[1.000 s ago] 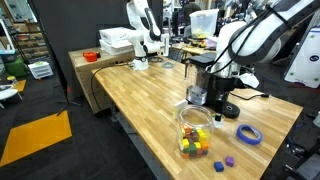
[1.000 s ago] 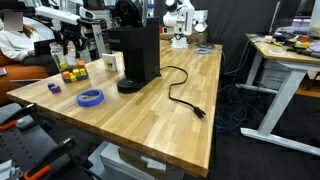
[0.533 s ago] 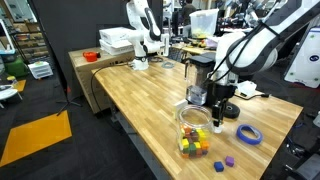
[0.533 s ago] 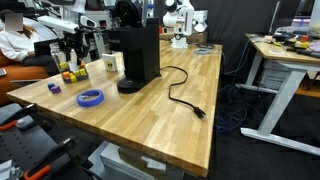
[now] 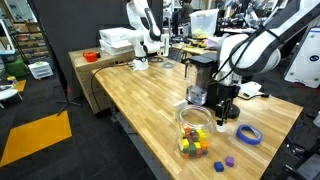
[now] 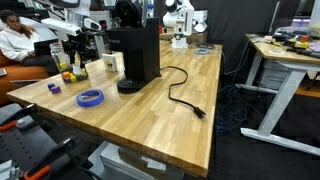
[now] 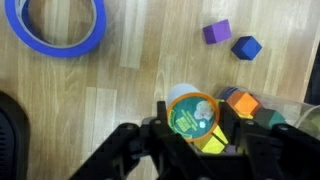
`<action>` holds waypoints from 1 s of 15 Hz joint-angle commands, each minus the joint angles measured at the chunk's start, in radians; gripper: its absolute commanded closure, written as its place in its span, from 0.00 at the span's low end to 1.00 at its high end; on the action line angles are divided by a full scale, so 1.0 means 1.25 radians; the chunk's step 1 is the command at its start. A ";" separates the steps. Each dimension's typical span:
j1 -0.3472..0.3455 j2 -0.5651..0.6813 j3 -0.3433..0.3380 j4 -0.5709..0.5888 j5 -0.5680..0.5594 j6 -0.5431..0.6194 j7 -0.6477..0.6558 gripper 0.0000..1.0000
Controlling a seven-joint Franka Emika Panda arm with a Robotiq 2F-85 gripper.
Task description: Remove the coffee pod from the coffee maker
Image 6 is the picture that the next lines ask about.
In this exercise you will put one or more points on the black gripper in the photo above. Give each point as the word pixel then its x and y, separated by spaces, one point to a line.
pixel 78 41

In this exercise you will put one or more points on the white coffee pod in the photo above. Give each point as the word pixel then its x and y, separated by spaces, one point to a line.
pixel 77 70

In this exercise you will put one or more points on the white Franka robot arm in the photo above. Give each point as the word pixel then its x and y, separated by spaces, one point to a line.
pixel 181 18

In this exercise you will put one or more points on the black pod coffee maker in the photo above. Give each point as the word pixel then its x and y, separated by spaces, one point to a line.
pixel 143 50

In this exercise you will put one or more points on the glass jar of colourful blocks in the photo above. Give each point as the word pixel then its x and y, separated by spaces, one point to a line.
pixel 66 76

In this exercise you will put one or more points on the white glass-door cabinet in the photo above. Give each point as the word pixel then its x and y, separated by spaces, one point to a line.
pixel 100 43

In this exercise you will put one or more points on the small white box yellow print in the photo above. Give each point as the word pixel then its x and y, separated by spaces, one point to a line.
pixel 109 62

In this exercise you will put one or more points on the black laptop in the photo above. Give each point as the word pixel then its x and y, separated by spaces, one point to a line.
pixel 45 48

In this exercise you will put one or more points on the purple cube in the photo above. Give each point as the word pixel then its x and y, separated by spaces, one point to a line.
pixel 55 89

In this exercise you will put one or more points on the blue cube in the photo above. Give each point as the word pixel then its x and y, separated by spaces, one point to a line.
pixel 50 85

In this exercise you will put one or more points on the blue tape roll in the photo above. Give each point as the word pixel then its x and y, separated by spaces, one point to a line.
pixel 90 104

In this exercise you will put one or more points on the orange sofa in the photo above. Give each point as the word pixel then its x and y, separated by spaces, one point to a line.
pixel 20 75

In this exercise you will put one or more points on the seated person in white top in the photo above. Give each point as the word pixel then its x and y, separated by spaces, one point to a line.
pixel 13 43

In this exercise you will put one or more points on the black tool cart with clamps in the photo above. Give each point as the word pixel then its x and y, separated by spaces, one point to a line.
pixel 26 143

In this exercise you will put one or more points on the white computer case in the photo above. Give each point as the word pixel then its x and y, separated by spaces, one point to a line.
pixel 113 161

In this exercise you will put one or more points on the black backdrop panel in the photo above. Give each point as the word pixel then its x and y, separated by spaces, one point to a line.
pixel 233 20

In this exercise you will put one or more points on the white printer box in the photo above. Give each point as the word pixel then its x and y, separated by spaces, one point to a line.
pixel 275 75

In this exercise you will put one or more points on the white-legged wooden-top desk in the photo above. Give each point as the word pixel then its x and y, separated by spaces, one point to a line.
pixel 283 96

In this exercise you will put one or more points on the computer monitor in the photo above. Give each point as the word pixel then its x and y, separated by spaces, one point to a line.
pixel 290 13

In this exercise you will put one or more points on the grey table frame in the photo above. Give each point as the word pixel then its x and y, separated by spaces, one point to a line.
pixel 175 173

